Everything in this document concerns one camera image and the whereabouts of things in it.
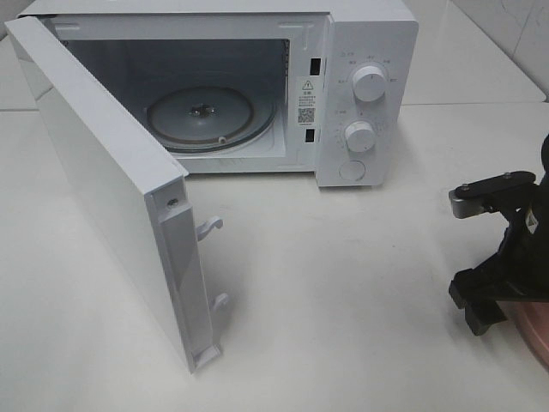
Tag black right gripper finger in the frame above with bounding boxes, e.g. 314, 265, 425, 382
449, 231, 510, 308
465, 300, 508, 336

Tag white microwave door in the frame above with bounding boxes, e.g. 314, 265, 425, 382
6, 16, 226, 372

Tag pink round plate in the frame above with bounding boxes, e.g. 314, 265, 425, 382
500, 301, 548, 369

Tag white lower microwave knob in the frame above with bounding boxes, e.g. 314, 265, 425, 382
344, 121, 377, 153

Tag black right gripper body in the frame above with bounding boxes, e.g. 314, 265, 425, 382
488, 132, 549, 301

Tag white microwave knob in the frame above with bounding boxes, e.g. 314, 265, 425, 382
344, 121, 377, 153
352, 64, 387, 102

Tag white round door release button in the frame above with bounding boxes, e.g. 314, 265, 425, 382
339, 161, 365, 181

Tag white microwave oven body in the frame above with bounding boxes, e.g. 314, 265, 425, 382
14, 1, 419, 187

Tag white upper microwave knob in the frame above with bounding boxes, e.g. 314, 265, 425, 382
352, 64, 387, 102

